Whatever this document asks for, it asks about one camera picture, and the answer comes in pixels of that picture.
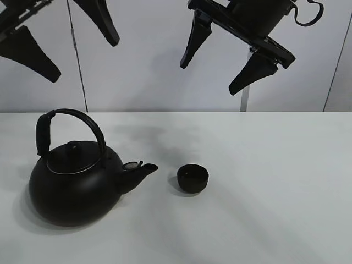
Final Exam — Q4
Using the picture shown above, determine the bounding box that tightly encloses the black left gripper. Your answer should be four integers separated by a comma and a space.
1, 0, 120, 83

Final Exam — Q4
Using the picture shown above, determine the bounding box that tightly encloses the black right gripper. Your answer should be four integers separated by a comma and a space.
180, 1, 295, 95

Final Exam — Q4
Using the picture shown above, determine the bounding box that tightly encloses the small black teacup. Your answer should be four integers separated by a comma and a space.
177, 163, 210, 194

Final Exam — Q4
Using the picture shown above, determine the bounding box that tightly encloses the black round teapot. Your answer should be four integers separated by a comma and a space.
28, 108, 158, 227

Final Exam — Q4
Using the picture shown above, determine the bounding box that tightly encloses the white vertical post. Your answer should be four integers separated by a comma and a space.
240, 85, 250, 112

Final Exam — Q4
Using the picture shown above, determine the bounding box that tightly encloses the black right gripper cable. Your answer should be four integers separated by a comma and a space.
291, 0, 325, 28

